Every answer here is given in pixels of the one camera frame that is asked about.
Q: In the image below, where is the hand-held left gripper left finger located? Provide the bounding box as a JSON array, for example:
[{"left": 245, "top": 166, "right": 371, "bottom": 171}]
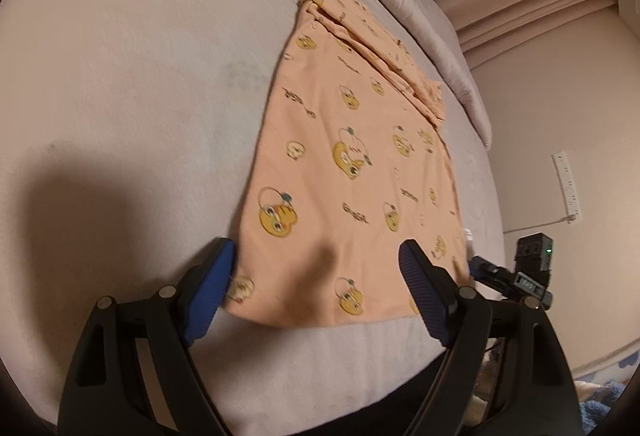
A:
[{"left": 57, "top": 237, "right": 237, "bottom": 436}]

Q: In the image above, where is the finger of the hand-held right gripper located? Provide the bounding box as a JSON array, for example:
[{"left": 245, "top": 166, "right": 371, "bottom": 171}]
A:
[{"left": 470, "top": 256, "right": 516, "bottom": 289}]

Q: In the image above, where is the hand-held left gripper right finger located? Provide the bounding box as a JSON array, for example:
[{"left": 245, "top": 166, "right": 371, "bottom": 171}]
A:
[{"left": 398, "top": 239, "right": 586, "bottom": 436}]

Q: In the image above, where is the peach cartoon print garment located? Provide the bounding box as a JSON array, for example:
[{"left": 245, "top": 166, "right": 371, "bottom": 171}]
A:
[{"left": 220, "top": 0, "right": 472, "bottom": 329}]

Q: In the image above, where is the white power strip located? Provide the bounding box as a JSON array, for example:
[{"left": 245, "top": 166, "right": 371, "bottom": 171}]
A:
[{"left": 552, "top": 151, "right": 583, "bottom": 222}]

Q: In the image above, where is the blue fluffy rug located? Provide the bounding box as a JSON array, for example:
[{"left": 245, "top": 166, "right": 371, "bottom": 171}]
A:
[{"left": 575, "top": 351, "right": 640, "bottom": 436}]

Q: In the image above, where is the pale pink bed sheet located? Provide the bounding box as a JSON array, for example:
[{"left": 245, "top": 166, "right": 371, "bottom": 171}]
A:
[{"left": 0, "top": 0, "right": 506, "bottom": 436}]

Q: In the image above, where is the white cable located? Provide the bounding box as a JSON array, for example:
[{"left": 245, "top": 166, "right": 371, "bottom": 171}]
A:
[{"left": 502, "top": 213, "right": 576, "bottom": 237}]

